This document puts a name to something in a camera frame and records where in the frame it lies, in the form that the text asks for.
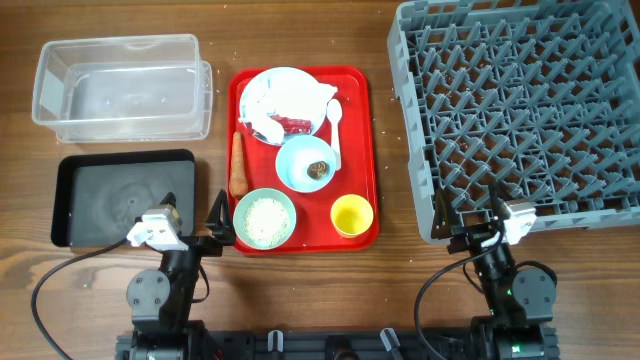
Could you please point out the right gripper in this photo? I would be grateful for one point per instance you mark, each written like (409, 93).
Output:
(473, 236)

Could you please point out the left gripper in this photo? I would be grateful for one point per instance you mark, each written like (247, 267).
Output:
(223, 230)

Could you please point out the orange carrot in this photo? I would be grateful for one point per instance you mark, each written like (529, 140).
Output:
(238, 183)

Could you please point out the green bowl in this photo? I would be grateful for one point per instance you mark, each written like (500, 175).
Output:
(243, 205)

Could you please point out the white rice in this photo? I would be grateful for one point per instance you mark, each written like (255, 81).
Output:
(266, 222)

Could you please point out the light blue bowl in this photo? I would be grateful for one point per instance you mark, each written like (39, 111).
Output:
(294, 157)

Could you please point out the yellow cup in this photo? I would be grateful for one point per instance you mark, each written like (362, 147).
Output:
(351, 215)

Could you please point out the red sauce packet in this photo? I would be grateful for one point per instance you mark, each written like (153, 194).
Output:
(293, 126)

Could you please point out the brown food scrap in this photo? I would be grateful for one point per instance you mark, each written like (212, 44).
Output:
(318, 170)

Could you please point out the light blue plate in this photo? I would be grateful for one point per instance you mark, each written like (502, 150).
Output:
(252, 90)

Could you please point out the white napkin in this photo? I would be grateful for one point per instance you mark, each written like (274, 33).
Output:
(290, 100)

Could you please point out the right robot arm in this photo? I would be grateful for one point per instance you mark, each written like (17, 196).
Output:
(519, 296)

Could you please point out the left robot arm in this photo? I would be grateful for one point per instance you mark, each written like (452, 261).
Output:
(161, 299)

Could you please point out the grey dishwasher rack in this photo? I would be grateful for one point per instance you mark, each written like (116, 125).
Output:
(541, 97)

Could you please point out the black plastic tray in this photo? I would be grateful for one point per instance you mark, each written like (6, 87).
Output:
(99, 196)

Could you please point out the red serving tray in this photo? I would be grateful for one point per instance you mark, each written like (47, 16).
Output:
(314, 231)

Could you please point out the clear plastic bin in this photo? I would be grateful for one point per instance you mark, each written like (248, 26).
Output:
(124, 89)

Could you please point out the white plastic spoon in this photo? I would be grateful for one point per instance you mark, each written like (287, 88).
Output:
(334, 114)

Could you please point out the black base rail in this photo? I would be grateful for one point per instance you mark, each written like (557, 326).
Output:
(325, 345)

